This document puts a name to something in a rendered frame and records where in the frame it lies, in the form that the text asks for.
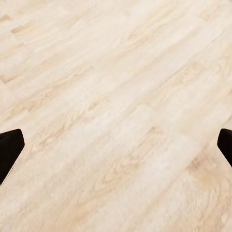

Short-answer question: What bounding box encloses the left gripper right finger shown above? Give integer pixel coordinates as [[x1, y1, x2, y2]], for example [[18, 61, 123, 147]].
[[217, 128, 232, 166]]

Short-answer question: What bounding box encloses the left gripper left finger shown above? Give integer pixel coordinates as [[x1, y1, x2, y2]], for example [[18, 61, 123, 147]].
[[0, 129, 25, 185]]

